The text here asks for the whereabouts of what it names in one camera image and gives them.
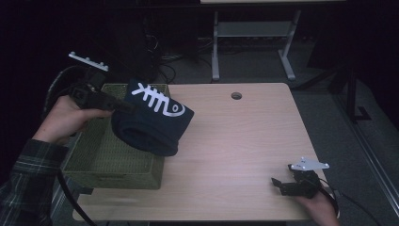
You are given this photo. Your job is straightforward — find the black metal stand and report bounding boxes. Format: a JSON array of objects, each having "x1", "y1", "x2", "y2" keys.
[{"x1": 327, "y1": 60, "x2": 373, "y2": 124}]

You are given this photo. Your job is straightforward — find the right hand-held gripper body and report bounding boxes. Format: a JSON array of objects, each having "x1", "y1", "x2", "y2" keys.
[{"x1": 279, "y1": 156, "x2": 329, "y2": 200}]

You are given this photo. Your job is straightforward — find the tangle of black floor cables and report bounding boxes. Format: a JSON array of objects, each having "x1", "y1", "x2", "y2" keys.
[{"x1": 144, "y1": 32, "x2": 215, "y2": 85}]

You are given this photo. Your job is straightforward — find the grey metal floor rail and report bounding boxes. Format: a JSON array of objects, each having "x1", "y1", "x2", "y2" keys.
[{"x1": 332, "y1": 92, "x2": 399, "y2": 218}]

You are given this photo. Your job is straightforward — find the person's right hand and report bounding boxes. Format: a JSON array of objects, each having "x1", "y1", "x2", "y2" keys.
[{"x1": 295, "y1": 189, "x2": 342, "y2": 226}]

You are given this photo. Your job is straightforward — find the green woven basket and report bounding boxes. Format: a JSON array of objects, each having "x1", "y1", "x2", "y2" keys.
[{"x1": 61, "y1": 83, "x2": 172, "y2": 190}]

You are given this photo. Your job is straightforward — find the white metal frame desk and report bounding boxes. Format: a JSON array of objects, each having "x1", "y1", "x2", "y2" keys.
[{"x1": 200, "y1": 0, "x2": 346, "y2": 82}]

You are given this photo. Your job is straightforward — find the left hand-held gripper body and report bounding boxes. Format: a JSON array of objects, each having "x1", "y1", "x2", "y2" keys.
[{"x1": 68, "y1": 51, "x2": 114, "y2": 111}]

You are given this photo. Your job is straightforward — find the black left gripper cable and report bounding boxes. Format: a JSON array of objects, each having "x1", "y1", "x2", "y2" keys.
[{"x1": 42, "y1": 65, "x2": 99, "y2": 226}]

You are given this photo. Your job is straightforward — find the person's left hand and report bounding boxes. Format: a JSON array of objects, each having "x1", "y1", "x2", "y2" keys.
[{"x1": 32, "y1": 94, "x2": 113, "y2": 146}]

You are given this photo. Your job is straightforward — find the dark navy fishbone print garment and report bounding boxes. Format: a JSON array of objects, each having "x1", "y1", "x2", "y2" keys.
[{"x1": 110, "y1": 78, "x2": 195, "y2": 157}]

